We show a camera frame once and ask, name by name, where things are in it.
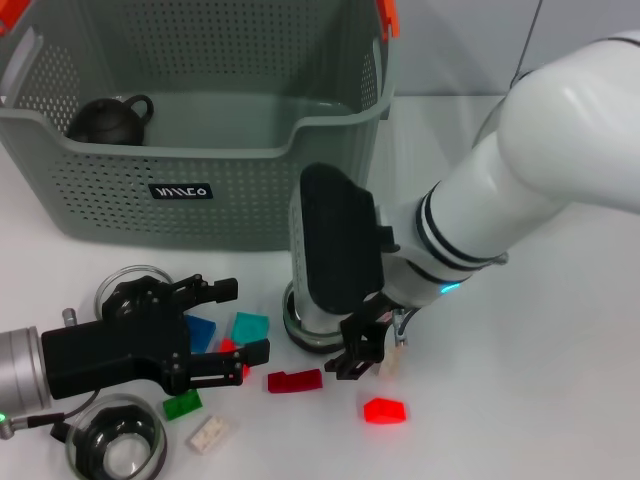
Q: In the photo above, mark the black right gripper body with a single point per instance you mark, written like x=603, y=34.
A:
x=370, y=325

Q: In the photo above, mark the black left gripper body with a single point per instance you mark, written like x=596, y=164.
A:
x=115, y=350

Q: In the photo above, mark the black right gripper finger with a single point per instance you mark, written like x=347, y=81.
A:
x=255, y=352
x=356, y=364

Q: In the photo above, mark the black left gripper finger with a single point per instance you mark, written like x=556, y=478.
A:
x=222, y=289

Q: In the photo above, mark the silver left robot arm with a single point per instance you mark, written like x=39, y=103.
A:
x=20, y=370

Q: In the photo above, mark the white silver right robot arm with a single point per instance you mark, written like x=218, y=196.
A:
x=525, y=175

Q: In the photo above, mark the small red building block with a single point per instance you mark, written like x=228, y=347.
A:
x=227, y=345
x=246, y=372

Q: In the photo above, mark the teal building block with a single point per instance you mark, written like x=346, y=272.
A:
x=250, y=327

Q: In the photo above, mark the translucent white building block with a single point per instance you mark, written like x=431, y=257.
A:
x=210, y=433
x=389, y=366

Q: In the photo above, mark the blue building block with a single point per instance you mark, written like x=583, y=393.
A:
x=202, y=330

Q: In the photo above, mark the dark red building block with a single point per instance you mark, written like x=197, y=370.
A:
x=295, y=382

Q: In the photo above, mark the bright red sloped block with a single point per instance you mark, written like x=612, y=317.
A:
x=385, y=411

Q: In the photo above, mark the green building block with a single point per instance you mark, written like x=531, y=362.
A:
x=182, y=406

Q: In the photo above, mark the grey-green perforated storage bin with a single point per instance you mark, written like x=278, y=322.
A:
x=225, y=200

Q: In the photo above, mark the black clay teapot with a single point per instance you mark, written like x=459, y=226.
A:
x=105, y=125

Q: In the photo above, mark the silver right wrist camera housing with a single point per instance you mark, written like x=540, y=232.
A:
x=335, y=250

